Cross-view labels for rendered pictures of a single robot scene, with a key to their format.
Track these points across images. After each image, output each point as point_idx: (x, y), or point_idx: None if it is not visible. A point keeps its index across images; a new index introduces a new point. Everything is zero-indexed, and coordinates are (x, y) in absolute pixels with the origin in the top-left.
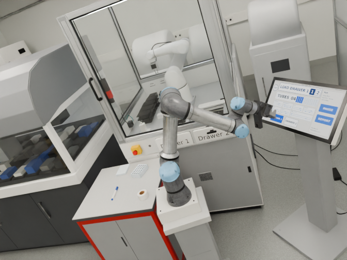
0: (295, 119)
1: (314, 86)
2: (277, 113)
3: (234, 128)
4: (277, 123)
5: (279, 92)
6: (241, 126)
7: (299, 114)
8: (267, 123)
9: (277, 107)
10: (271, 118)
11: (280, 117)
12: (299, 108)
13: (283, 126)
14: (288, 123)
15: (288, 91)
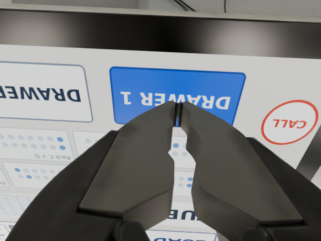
0: (9, 117)
1: None
2: (178, 130)
3: None
4: (150, 59)
5: (203, 227)
6: None
7: (7, 150)
8: (273, 33)
9: (192, 166)
10: (232, 83)
11: (136, 107)
12: (32, 178)
13: (67, 39)
14: (40, 77)
15: (146, 231)
